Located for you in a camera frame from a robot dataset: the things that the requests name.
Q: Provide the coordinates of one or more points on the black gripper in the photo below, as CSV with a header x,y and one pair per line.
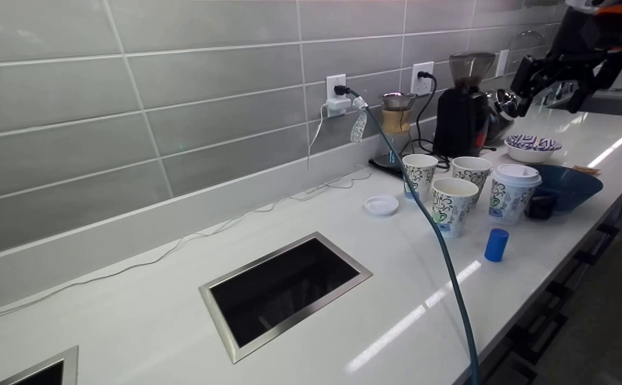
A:
x,y
530,77

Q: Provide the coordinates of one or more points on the patterned paper cup with lid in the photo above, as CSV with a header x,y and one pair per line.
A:
x,y
514,195

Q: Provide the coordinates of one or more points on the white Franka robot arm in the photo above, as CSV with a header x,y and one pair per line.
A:
x,y
585,49

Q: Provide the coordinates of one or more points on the black coffee grinder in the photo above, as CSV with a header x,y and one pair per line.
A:
x,y
461,115

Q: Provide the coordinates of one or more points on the patterned open paper cup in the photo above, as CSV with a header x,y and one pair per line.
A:
x,y
452,204
471,173
420,173

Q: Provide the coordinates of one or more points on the black coffee scale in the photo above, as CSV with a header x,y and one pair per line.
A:
x,y
386,163

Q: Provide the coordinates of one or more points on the loose white cup lid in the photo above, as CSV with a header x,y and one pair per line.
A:
x,y
381,206

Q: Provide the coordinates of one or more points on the silver kettle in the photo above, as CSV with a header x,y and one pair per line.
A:
x,y
499,125

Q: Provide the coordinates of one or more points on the blue patterned white bowl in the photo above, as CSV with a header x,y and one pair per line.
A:
x,y
533,149

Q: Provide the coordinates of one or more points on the cream plastic spoon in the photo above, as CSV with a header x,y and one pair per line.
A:
x,y
586,170

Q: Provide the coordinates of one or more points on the glass pour-over carafe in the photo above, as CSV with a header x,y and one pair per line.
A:
x,y
395,115

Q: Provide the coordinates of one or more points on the small blue cylinder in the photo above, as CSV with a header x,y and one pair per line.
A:
x,y
496,247

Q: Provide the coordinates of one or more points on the white power adapter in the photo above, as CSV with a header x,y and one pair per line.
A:
x,y
341,107

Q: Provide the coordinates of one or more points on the dark lower cabinet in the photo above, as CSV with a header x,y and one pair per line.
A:
x,y
609,306

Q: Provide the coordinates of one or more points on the steel framed countertop opening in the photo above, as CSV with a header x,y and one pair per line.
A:
x,y
73,361
217,295

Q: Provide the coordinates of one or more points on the white wall switch plate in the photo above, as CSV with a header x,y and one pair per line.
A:
x,y
502,63

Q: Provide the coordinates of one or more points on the white wall outlet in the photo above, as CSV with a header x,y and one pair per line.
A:
x,y
422,77
337,83

